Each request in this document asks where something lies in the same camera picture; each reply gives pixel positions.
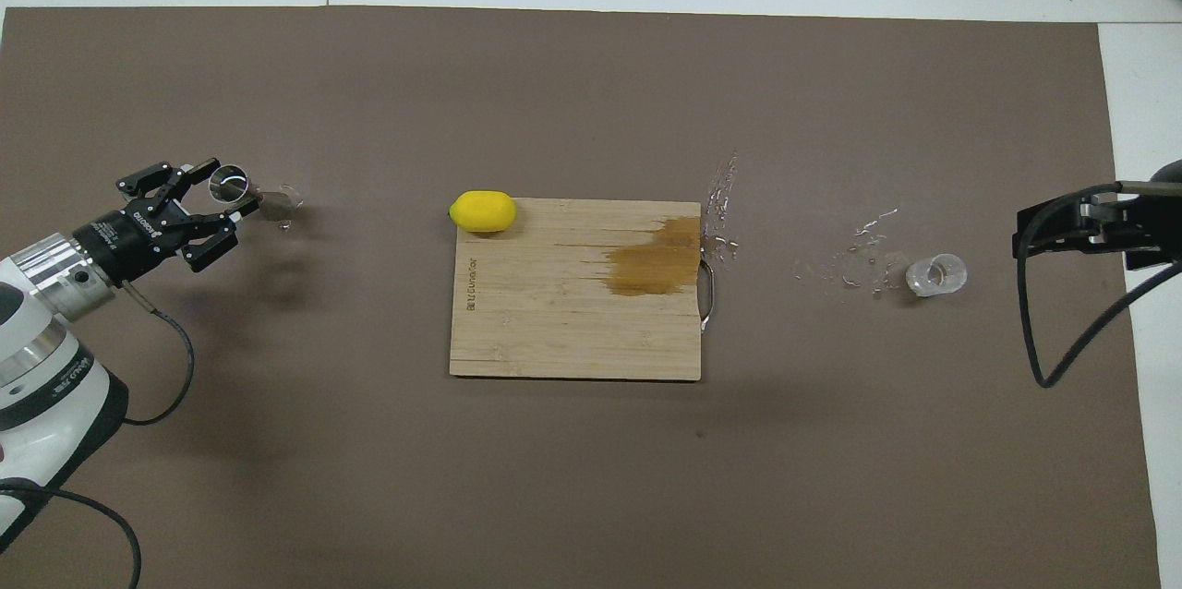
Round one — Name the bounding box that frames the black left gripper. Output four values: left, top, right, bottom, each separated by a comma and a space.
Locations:
72, 159, 260, 285

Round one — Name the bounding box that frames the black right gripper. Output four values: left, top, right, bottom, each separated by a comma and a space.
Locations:
1013, 192, 1182, 272

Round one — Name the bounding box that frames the steel jigger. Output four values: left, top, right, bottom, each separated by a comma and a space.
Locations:
209, 162, 295, 222

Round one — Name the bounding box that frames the clear plastic cup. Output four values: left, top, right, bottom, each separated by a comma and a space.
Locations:
905, 252, 968, 298

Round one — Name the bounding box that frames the yellow lemon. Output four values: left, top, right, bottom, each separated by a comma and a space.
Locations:
449, 190, 517, 234

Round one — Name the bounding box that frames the wooden cutting board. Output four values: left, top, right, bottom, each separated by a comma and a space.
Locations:
449, 198, 718, 382

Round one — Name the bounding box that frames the brown table mat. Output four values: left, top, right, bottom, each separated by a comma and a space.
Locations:
0, 6, 1163, 589

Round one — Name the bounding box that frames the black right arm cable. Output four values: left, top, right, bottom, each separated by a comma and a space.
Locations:
1016, 181, 1182, 389

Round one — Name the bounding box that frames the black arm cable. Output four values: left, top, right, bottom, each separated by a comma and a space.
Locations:
1016, 181, 1182, 389
0, 284, 197, 589

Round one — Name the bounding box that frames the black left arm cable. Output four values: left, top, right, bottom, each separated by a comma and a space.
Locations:
0, 284, 197, 589

